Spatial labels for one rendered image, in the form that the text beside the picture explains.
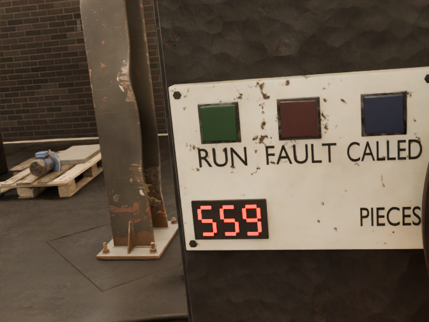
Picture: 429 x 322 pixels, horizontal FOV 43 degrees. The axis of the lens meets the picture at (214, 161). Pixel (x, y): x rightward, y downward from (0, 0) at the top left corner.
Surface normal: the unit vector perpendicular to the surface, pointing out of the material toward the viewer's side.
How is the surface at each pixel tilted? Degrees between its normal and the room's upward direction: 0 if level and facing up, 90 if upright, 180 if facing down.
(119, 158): 90
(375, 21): 90
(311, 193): 90
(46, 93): 90
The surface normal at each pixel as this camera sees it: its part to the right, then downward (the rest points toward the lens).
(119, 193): -0.20, 0.26
